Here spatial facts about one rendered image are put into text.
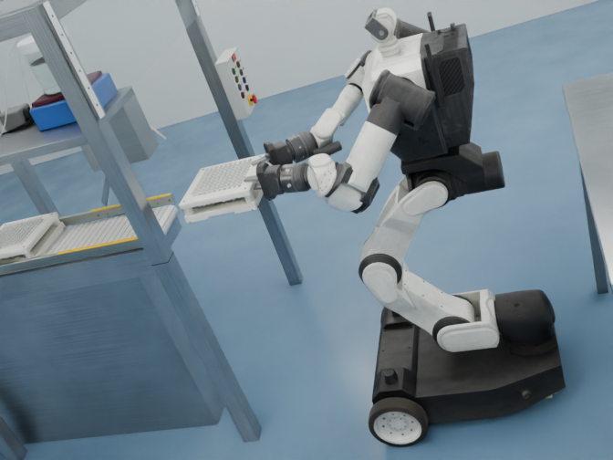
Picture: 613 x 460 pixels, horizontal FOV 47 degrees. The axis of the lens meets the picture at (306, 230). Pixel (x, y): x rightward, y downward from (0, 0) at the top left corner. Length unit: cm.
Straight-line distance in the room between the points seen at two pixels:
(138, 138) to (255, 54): 364
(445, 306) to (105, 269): 116
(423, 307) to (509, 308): 28
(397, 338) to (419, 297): 32
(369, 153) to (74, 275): 121
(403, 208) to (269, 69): 398
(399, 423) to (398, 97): 118
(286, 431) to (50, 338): 97
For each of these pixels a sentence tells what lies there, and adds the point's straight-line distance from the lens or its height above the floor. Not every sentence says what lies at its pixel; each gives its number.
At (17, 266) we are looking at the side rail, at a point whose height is 91.
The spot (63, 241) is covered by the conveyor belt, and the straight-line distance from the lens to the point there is 272.
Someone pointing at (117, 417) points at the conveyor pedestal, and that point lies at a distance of 310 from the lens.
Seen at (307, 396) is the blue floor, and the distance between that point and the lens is 287.
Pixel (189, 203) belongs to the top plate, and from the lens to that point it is 225.
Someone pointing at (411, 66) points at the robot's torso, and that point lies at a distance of 193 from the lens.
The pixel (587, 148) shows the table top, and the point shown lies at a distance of 215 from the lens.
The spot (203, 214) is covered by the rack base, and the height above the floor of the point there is 95.
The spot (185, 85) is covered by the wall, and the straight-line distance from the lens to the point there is 618.
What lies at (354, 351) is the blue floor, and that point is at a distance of 298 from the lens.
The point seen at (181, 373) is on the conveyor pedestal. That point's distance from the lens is 279.
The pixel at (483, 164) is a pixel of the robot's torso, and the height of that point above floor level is 89.
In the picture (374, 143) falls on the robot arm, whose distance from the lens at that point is 180.
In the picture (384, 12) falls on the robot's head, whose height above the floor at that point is 138.
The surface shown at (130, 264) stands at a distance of 245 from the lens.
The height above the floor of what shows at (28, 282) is 84.
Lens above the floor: 190
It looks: 29 degrees down
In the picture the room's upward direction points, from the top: 21 degrees counter-clockwise
